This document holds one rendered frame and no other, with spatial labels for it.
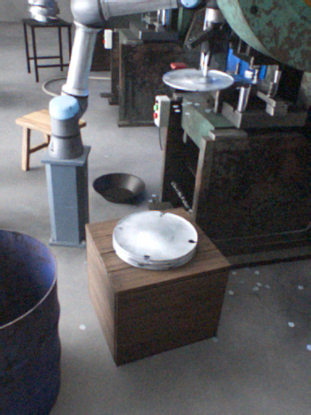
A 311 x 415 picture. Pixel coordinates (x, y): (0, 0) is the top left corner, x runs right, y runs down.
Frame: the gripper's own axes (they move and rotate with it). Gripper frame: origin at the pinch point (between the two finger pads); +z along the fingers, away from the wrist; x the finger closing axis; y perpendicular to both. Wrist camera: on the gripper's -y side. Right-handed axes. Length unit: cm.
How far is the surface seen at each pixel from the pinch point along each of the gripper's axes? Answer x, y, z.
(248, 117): -22.3, 11.5, 11.2
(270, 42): -47, 0, -21
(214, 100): -2.3, 5.2, 10.9
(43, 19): 295, -55, 21
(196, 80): -4.9, -4.9, 1.6
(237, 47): -3.5, 11.8, -11.0
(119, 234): -48, -44, 42
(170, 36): 155, 34, 12
